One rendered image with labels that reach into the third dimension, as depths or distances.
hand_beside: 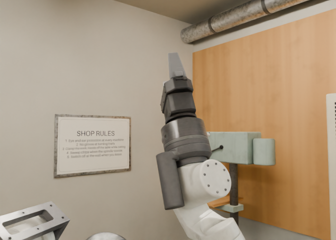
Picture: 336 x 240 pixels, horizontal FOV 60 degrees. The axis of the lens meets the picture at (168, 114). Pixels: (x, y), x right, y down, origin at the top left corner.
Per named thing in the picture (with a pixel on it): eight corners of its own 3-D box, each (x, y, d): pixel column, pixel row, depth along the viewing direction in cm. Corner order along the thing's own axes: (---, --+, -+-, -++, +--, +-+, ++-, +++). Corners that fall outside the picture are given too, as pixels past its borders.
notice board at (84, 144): (130, 170, 250) (130, 116, 253) (130, 170, 249) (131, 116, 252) (53, 177, 210) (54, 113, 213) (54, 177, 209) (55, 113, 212)
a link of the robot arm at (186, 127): (192, 104, 68) (204, 152, 63) (151, 108, 66) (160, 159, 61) (204, 74, 57) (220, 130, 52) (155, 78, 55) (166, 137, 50)
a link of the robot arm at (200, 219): (208, 159, 53) (247, 227, 51) (182, 173, 60) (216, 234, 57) (184, 172, 49) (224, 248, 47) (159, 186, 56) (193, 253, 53)
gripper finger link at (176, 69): (180, 54, 60) (186, 79, 57) (164, 55, 59) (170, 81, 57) (181, 49, 58) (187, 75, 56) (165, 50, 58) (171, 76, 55)
